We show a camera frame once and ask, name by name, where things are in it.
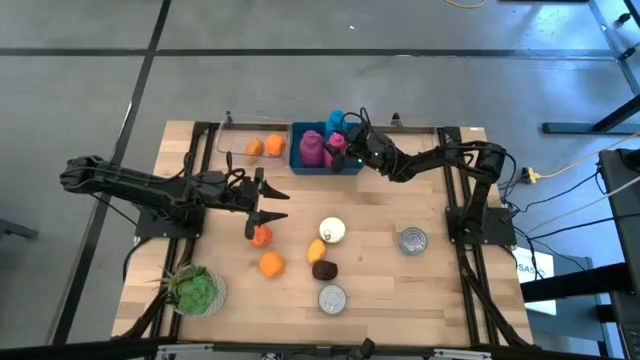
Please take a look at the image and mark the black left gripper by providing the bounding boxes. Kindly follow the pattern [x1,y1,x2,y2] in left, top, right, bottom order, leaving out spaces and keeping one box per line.
[227,167,291,240]

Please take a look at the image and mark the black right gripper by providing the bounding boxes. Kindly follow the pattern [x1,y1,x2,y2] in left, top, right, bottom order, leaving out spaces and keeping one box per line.
[330,122,403,181]

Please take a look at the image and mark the pink water bottle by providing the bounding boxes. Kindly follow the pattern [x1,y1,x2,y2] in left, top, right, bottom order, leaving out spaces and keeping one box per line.
[323,131,350,170]

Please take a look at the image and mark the blue water bottle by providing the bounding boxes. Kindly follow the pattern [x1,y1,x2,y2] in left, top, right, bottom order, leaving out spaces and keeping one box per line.
[325,109,348,139]

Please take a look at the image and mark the red-orange toy fruit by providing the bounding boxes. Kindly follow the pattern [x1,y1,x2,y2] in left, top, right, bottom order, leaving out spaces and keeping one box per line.
[249,224,274,250]

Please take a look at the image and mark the purple squat water bottle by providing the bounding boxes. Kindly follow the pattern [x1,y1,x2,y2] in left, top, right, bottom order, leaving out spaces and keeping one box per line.
[298,129,325,169]

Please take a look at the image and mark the smooth orange toy fruit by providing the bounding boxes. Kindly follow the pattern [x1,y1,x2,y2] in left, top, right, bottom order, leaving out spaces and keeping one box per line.
[258,250,286,280]

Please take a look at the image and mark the oblong orange toy fruit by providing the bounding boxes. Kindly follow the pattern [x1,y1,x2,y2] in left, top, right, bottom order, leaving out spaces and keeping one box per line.
[244,138,265,160]

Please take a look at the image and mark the round yellow-orange toy fruit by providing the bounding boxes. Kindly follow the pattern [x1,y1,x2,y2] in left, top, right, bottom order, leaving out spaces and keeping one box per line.
[264,133,287,157]

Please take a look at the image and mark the pull-tab tin can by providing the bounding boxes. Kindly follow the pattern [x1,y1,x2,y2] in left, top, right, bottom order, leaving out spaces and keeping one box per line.
[318,216,347,245]

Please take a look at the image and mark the teal plastic bin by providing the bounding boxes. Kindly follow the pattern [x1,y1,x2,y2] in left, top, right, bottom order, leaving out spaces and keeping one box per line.
[288,121,365,176]

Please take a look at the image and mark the yellow toy fruit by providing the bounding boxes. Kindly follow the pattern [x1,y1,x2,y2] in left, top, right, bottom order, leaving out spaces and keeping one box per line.
[306,238,327,265]

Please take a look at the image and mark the clear plastic container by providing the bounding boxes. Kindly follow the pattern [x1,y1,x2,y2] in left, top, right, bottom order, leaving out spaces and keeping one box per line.
[360,115,442,165]
[215,113,292,161]

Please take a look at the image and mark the dark brown toy fruit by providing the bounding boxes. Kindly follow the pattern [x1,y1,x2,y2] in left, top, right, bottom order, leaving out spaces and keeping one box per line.
[311,259,339,282]

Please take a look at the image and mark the teal-label tin can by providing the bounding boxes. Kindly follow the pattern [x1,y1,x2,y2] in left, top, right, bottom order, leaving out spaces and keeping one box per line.
[398,226,429,257]

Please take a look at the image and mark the blue-label tuna can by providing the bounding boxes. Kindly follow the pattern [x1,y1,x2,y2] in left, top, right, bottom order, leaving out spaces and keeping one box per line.
[317,283,349,317]

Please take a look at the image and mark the potted green succulent plant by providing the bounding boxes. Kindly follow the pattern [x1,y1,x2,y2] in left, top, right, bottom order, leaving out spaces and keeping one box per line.
[148,263,229,318]

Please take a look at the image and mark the yellow power plug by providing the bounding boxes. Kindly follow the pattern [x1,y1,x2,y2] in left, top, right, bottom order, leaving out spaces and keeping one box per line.
[519,167,545,185]

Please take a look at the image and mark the white sign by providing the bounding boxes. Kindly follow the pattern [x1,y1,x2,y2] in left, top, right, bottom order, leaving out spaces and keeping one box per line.
[514,247,557,316]

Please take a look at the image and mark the black metal table leg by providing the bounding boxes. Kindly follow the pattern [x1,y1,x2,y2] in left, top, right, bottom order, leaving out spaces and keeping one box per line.
[542,0,640,136]

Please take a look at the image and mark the grey metal leg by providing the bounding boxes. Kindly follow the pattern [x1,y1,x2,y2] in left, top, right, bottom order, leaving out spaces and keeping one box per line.
[0,218,39,241]

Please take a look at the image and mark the black desk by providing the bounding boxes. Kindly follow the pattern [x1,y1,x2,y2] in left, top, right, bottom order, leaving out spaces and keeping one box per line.
[519,147,640,360]

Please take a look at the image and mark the black keyboard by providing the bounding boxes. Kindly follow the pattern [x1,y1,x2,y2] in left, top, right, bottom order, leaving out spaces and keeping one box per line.
[618,322,640,360]

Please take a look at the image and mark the black aluminium rig frame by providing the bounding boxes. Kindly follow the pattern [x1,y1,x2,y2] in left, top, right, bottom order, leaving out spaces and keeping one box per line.
[112,119,536,360]

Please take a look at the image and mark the yellow hanging cable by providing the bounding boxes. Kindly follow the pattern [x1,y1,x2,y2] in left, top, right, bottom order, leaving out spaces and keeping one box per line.
[539,130,640,179]

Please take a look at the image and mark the black cable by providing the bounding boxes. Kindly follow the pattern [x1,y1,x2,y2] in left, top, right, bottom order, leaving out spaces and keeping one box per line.
[529,213,640,241]

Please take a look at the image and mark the white cable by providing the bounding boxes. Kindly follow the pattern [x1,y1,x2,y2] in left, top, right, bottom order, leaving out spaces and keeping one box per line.
[524,174,640,235]

